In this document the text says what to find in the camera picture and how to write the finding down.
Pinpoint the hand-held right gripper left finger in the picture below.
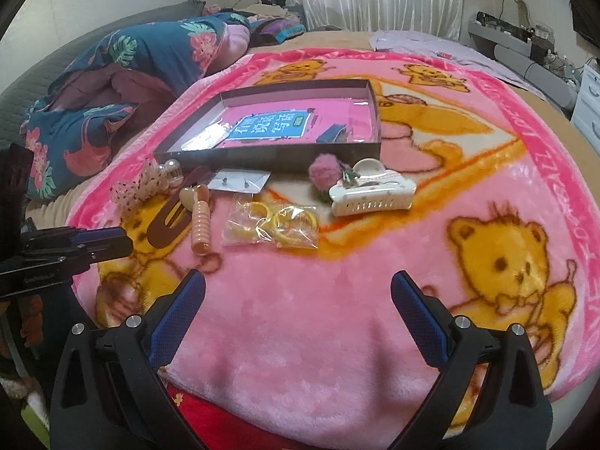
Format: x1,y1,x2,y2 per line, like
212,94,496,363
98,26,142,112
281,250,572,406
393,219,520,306
49,269,207,450

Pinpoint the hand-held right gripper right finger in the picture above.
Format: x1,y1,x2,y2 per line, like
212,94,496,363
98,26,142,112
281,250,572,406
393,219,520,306
391,269,554,450

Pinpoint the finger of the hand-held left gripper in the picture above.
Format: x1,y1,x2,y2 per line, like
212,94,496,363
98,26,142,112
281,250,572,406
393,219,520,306
61,238,134,263
58,226,126,245

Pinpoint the brown hair clip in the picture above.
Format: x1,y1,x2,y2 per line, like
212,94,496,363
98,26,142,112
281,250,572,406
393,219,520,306
147,166,216,247

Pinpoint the dotted lace hair bow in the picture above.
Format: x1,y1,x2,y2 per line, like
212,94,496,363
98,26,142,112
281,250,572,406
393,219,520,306
109,162,163,222

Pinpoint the peach spiral hair clip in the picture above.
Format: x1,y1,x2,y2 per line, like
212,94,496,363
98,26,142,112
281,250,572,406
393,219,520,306
180,186,213,255

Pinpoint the white claw hair clip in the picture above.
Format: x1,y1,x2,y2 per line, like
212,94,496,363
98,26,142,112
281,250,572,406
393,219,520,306
328,158,418,218

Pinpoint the bag of yellow hair ties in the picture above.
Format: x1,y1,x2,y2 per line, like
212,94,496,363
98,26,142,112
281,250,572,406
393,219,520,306
221,196,321,249

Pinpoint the earring card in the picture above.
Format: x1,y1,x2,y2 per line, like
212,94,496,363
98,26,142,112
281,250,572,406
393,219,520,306
207,169,273,194

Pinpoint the pink pompom hair clip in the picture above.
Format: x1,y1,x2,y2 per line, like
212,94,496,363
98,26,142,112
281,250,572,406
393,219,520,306
308,154,363,203

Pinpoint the dark cardboard box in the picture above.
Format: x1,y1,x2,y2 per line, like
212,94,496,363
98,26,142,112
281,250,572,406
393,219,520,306
154,79,383,176

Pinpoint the person's left forearm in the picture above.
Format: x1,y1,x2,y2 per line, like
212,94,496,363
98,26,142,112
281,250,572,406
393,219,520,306
0,333,51,450

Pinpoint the person's left hand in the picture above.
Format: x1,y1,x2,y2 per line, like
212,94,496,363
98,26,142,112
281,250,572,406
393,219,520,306
19,296,47,341

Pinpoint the red cloth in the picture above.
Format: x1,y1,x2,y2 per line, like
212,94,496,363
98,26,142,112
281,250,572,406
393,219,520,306
162,379,264,450

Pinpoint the pink bear printed blanket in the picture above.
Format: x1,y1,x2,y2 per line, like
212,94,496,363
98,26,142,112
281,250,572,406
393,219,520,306
66,47,600,427

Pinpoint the clear plastic packet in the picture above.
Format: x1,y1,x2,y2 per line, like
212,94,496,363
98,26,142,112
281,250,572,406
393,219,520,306
180,122,234,152

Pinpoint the blue floral quilt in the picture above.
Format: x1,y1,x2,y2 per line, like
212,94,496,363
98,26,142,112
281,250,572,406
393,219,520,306
21,14,252,202

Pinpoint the small blue hair clip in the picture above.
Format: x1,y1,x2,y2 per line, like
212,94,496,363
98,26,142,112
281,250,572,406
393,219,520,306
315,123,348,144

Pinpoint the lilac garment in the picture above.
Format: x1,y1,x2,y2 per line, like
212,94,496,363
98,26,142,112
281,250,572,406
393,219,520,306
369,29,547,102

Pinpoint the white drawer cabinet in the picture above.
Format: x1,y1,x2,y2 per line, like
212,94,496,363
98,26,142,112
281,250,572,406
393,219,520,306
571,62,600,140

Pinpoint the purple and blue pillow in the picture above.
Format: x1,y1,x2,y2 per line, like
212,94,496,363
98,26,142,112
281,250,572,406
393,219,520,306
252,16,306,41

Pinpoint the grey shelf unit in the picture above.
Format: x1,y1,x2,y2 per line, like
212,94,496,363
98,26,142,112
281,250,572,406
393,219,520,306
468,8,581,110

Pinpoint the bed with tan sheet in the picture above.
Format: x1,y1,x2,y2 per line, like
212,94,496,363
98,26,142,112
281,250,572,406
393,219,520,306
28,2,579,226

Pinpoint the black screen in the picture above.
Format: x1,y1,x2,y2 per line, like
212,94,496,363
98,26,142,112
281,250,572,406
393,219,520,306
569,0,600,44

